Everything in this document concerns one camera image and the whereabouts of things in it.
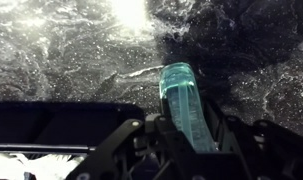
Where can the black plastic tray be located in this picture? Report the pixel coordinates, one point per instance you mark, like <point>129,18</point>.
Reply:
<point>60,127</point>

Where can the green hand sanitizer bottle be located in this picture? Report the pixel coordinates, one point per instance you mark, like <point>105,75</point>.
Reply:
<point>179,89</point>

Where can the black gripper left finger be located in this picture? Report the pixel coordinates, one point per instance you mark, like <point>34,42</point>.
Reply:
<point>136,150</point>

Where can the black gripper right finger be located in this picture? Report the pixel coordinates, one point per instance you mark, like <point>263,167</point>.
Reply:
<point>268,151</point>

